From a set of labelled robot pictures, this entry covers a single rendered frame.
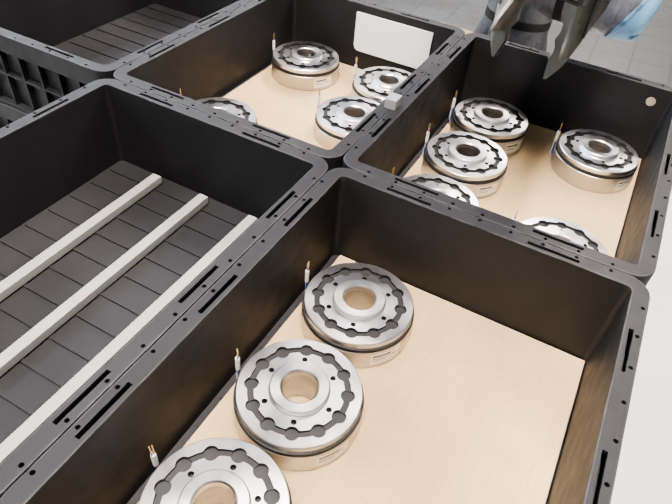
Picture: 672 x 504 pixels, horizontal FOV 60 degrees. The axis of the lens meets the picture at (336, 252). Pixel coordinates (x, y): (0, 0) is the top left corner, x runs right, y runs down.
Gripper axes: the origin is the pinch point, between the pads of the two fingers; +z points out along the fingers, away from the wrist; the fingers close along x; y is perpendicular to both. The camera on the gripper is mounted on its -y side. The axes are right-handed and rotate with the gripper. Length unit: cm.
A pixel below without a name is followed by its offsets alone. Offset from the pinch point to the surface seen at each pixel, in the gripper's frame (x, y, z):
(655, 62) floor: 40, -279, 95
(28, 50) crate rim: -53, 20, 15
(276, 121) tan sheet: -26.7, 3.3, 20.8
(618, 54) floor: 21, -276, 98
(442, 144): -4.6, 0.2, 14.5
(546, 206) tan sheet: 10.2, 0.6, 15.7
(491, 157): 1.6, -0.7, 13.7
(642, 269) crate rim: 18.2, 19.1, 4.6
